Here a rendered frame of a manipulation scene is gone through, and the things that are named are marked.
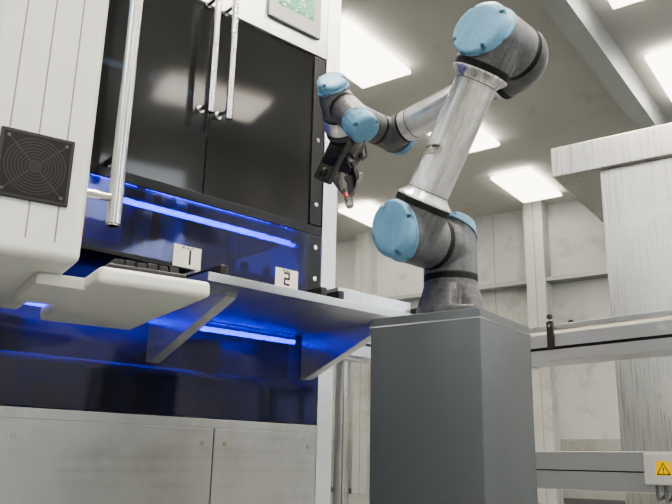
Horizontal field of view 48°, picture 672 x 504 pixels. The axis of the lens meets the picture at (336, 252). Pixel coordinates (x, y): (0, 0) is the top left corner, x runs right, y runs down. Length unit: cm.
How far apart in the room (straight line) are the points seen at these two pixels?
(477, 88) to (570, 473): 149
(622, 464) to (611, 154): 226
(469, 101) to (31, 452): 120
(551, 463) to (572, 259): 961
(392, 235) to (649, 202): 294
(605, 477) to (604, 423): 913
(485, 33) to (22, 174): 87
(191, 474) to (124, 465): 19
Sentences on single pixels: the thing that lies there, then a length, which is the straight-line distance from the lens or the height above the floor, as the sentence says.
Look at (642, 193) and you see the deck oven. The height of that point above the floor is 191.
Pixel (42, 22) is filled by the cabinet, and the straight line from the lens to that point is 143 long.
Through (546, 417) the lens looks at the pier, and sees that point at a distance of 1171.
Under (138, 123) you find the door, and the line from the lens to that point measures 211.
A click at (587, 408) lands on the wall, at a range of 1180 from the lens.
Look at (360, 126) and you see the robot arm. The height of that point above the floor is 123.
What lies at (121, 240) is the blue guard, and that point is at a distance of 199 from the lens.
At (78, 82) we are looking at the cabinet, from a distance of 140.
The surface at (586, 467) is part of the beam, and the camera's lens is 262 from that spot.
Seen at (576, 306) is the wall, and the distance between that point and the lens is 1202.
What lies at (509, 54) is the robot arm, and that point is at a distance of 154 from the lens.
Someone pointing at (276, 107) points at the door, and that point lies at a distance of 241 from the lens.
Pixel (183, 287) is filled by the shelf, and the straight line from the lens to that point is 135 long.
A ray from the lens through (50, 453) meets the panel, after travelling 187.
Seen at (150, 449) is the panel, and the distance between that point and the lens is 197.
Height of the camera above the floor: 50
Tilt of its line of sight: 16 degrees up
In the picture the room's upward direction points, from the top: 1 degrees clockwise
